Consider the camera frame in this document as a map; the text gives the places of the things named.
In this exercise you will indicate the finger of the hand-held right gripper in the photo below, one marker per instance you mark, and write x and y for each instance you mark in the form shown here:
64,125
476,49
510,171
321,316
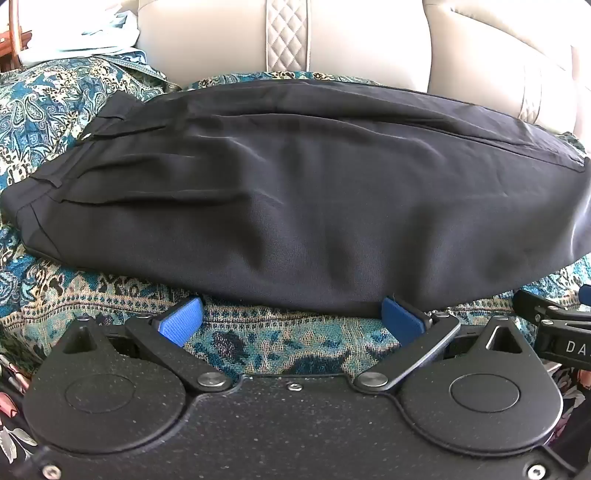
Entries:
535,305

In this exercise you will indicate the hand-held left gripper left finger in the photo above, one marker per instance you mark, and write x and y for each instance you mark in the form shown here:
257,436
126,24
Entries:
181,317

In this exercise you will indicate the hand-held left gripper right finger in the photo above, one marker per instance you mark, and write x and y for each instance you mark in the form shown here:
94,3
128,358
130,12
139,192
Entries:
400,318

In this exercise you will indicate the black pants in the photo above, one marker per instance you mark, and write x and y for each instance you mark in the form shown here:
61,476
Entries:
295,194

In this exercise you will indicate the teal paisley blanket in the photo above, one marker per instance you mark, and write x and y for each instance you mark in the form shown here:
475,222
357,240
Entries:
51,106

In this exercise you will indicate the beige leather sofa backrest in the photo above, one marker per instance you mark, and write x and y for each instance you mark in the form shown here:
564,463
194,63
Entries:
360,37

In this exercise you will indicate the light blue cloth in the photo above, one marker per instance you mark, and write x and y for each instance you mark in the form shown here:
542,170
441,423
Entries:
87,39

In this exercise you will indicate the brown wooden furniture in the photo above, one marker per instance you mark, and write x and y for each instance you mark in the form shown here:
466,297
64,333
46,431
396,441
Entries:
11,37

